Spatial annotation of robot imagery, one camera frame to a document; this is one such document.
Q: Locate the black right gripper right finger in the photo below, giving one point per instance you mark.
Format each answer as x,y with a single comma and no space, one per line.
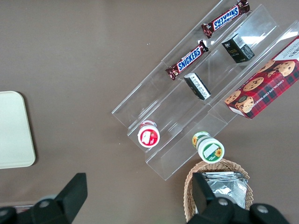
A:
203,193

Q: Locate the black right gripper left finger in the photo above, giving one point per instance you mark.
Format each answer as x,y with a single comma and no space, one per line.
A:
74,191

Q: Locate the light tan wicker basket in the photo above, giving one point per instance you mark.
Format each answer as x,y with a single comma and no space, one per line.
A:
190,186

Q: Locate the beige plastic serving tray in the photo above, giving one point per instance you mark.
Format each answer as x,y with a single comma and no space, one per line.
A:
14,130

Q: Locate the silver foil pouch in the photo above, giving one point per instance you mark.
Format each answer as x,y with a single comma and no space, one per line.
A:
229,186

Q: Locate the green lid yogurt cup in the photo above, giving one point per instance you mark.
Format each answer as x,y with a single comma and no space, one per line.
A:
210,150

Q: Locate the clear acrylic stepped stand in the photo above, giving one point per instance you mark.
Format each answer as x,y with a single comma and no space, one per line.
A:
175,140

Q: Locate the red lid yogurt cup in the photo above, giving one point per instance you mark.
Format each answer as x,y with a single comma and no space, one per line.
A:
148,137

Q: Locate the small black carton box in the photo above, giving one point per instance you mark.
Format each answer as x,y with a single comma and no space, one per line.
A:
197,86
238,50

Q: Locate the red tartan cookie box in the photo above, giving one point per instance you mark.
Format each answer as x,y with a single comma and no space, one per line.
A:
264,91

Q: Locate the Snickers chocolate bar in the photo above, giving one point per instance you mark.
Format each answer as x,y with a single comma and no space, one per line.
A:
225,19
188,60

